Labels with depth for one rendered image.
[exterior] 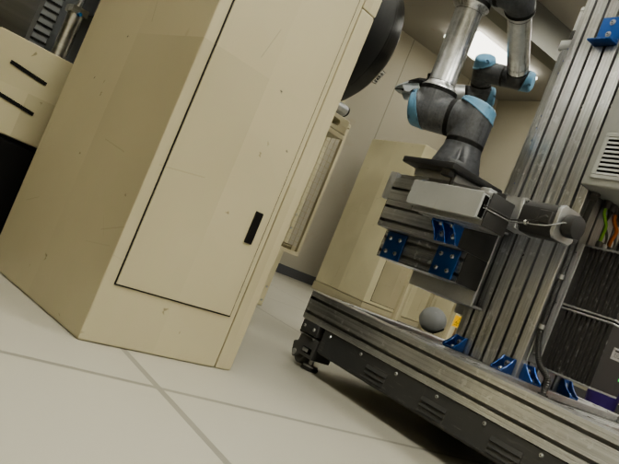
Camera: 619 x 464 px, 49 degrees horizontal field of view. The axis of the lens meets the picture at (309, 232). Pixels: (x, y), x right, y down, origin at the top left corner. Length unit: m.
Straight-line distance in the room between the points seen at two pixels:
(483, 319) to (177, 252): 0.96
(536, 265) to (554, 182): 0.24
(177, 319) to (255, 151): 0.40
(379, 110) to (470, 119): 7.30
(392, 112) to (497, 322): 7.67
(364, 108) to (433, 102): 7.09
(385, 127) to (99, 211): 8.13
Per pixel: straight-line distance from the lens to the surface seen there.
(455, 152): 2.04
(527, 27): 2.32
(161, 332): 1.47
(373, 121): 9.30
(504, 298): 1.98
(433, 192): 1.84
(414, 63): 9.72
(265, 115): 1.48
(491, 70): 2.53
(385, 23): 2.58
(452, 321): 4.84
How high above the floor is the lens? 0.31
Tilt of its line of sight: 2 degrees up
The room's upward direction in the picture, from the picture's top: 22 degrees clockwise
